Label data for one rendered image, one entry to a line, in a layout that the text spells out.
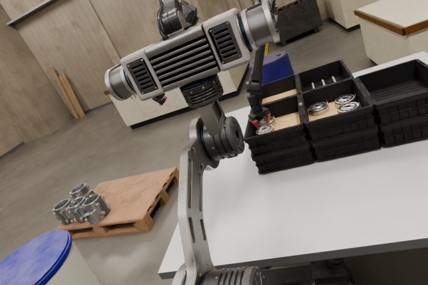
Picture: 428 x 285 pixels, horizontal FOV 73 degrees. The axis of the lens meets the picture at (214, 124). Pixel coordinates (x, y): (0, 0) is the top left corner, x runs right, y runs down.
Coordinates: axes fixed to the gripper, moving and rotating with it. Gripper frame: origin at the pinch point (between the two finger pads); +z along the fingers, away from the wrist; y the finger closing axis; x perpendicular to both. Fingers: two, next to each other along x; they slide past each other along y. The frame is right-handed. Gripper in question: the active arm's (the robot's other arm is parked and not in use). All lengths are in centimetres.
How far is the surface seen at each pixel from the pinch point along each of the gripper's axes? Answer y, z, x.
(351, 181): -5, 18, 52
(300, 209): 19, 18, 47
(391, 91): -59, 4, 32
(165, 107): -15, 68, -421
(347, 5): -428, 31, -342
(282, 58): -126, 14, -156
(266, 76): -103, 27, -163
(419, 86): -67, 4, 41
